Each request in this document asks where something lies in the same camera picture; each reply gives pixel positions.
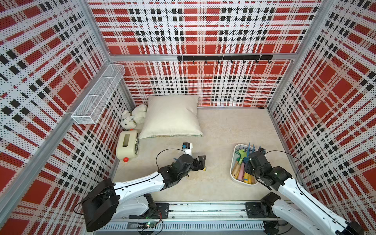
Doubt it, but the blue rake yellow handle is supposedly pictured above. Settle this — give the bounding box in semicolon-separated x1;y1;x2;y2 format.
243;173;253;185

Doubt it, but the purple rake pink handle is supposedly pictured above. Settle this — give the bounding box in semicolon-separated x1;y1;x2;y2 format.
237;163;245;182

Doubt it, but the green fork rake wooden handle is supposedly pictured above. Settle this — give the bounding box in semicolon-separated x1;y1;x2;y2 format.
232;149;247;179

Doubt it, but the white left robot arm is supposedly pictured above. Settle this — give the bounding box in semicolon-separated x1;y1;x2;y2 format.
81;154;206;232

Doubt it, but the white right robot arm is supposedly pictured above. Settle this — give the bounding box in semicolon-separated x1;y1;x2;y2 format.
244;150;364;235

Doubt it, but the white plastic storage box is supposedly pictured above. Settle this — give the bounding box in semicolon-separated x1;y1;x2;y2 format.
230;144;258;187

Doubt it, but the cream pillow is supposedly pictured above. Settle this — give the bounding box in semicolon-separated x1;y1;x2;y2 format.
140;95;203;139

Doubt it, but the cream retro radio clock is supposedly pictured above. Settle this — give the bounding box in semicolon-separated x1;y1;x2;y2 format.
116;130;139;163

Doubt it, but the white plush toy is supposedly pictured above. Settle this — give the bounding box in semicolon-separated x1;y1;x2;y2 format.
120;104;147;130

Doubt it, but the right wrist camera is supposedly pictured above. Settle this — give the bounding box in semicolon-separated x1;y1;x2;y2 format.
258;147;266;154

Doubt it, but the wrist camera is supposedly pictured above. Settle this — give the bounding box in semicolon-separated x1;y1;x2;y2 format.
182;142;193;156
258;147;266;154

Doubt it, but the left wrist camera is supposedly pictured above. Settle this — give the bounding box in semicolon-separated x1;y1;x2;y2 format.
182;142;193;156

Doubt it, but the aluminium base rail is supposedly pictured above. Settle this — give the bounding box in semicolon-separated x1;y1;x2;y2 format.
88;201;327;233

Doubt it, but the black wall hook rail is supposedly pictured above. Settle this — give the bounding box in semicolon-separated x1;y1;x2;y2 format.
177;55;273;62

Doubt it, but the white wire mesh shelf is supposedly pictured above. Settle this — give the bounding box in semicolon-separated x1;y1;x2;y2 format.
71;64;125;124

